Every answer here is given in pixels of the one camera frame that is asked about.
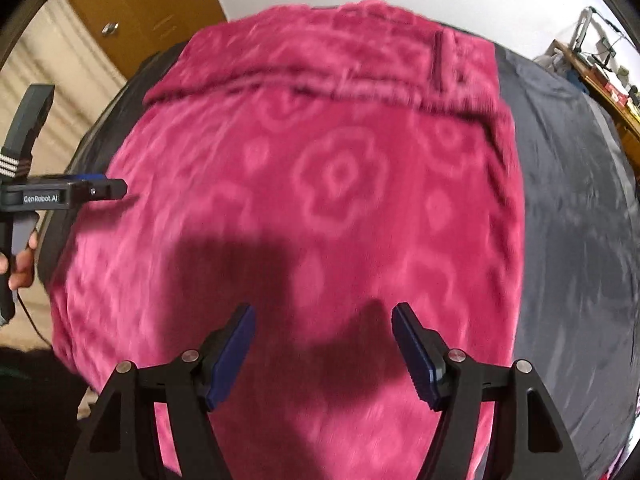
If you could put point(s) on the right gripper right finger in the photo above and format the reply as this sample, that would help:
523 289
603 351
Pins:
528 438

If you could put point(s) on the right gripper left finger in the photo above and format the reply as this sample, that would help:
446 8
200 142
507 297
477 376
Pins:
120 439

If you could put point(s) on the pink fleece garment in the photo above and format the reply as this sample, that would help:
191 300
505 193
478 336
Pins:
322 165

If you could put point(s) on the person left hand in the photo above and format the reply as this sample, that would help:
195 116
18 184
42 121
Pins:
21 272

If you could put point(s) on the beige curtain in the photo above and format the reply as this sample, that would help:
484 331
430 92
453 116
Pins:
54 77

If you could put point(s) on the wooden door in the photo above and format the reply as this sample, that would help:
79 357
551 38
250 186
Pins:
129 31

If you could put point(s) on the dark grey table cloth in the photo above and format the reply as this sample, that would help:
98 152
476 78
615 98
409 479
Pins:
579 309

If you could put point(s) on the wooden desk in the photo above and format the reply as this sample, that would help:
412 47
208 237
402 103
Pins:
626 124

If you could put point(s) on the desk lamp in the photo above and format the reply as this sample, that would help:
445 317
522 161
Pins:
594 38

